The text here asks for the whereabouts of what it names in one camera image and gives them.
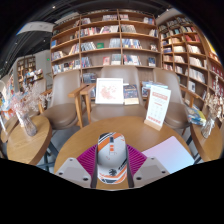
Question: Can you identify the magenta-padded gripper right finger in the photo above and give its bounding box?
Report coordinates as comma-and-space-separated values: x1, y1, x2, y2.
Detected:
125, 144, 171, 189

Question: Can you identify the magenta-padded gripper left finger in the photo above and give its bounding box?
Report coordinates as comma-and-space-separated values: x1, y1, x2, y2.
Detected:
54, 144, 99, 189

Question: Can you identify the white and orange computer mouse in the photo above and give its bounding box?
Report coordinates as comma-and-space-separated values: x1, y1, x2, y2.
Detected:
96, 132, 129, 185

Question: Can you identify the pale lilac mouse pad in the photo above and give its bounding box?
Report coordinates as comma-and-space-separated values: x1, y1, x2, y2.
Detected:
141, 135, 195, 175

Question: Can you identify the beige wooden-arm armchair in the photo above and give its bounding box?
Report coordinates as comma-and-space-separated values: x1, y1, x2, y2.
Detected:
38, 69, 89, 131
151, 67, 198, 131

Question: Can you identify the beige armchair with picture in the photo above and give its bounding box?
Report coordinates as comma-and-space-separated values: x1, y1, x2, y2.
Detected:
79, 65, 154, 124

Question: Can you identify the white red-print sign stand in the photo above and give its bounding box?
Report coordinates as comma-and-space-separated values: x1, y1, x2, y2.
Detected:
143, 84, 172, 132

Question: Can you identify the round wooden side table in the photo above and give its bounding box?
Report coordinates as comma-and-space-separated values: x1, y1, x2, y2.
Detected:
189, 121, 224, 163
6, 114, 54, 167

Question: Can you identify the glass vase with pink flowers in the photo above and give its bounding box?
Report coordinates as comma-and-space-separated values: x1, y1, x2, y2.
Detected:
9, 81, 54, 138

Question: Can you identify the dark cover book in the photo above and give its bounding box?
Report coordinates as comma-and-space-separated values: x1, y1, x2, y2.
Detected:
122, 84, 140, 106

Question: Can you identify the blue and yellow book stack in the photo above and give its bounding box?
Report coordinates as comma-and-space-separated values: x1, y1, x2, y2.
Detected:
184, 104, 208, 127

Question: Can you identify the white framed picture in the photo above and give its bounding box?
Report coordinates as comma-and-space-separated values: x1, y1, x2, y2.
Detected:
94, 77, 125, 106

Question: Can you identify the glass vase with pale flowers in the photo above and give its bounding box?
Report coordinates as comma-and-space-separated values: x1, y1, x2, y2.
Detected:
200, 75, 224, 140

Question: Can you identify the teal book stack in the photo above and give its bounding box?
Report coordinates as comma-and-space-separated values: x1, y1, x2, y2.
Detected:
141, 80, 169, 91

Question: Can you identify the small distant wooden bookshelf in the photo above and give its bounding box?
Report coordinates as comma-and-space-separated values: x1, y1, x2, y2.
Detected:
16, 54, 38, 89

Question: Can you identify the large wooden bookshelf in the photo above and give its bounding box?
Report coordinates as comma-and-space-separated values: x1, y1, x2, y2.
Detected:
49, 9, 159, 76

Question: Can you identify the wooden bookshelf with yellow panel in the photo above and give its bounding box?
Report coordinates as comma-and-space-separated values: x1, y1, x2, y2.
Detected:
156, 14, 224, 111

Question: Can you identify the white ceiling panel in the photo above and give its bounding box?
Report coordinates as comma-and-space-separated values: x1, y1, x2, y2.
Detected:
16, 21, 56, 36

